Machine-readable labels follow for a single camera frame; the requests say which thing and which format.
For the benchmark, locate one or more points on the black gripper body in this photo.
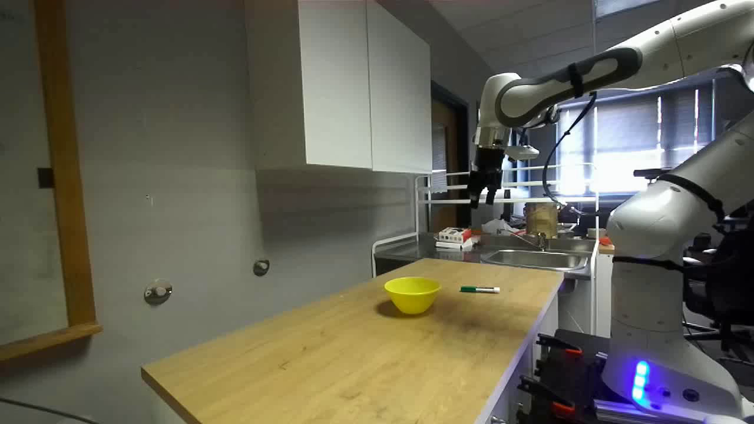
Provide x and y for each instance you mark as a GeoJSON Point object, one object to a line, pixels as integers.
{"type": "Point", "coordinates": [487, 163]}

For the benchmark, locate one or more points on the green capped marker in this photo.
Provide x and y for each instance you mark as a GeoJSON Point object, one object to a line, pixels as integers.
{"type": "Point", "coordinates": [479, 290]}

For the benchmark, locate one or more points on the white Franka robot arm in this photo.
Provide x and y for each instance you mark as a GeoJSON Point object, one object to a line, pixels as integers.
{"type": "Point", "coordinates": [666, 221]}

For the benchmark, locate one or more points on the yellow plastic bowl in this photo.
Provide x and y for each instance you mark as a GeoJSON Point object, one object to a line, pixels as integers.
{"type": "Point", "coordinates": [412, 296]}

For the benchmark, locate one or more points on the red white package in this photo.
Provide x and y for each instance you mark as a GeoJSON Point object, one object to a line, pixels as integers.
{"type": "Point", "coordinates": [458, 240]}

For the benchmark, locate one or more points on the brown paper bag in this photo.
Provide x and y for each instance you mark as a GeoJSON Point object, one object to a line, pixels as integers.
{"type": "Point", "coordinates": [542, 223]}

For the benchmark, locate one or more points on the white tubular rack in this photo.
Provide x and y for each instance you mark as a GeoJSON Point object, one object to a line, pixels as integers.
{"type": "Point", "coordinates": [418, 207]}

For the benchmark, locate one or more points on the window with blinds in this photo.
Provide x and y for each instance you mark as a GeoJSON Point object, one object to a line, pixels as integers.
{"type": "Point", "coordinates": [621, 149]}

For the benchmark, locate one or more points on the black clamp with red tips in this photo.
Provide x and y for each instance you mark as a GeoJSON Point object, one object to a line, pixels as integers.
{"type": "Point", "coordinates": [565, 379]}

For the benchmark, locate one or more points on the black office chair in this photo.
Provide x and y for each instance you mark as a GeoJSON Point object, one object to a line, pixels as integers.
{"type": "Point", "coordinates": [725, 284]}

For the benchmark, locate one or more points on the white wall cabinet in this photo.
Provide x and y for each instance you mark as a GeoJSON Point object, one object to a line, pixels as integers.
{"type": "Point", "coordinates": [337, 87]}

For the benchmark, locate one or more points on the metal wall knob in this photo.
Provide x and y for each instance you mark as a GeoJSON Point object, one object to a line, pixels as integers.
{"type": "Point", "coordinates": [156, 294]}
{"type": "Point", "coordinates": [261, 267]}

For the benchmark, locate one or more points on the wooden frame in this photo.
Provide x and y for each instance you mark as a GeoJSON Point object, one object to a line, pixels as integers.
{"type": "Point", "coordinates": [66, 197]}

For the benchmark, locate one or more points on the black wall switch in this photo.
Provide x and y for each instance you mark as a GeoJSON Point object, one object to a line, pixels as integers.
{"type": "Point", "coordinates": [44, 177]}

